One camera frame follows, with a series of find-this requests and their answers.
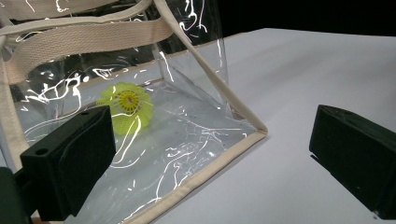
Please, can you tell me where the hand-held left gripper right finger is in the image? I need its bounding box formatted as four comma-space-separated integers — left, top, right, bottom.
308, 104, 396, 220

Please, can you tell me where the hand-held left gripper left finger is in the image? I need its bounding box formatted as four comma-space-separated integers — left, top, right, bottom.
20, 105, 117, 222

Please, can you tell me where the yellow shuttlecock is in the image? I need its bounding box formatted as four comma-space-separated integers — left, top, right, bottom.
95, 81, 155, 136

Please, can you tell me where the clear bag with beige trim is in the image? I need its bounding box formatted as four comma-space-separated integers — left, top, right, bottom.
0, 0, 269, 224

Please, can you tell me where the white table cover sheet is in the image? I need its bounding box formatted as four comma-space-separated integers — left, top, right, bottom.
0, 27, 396, 224

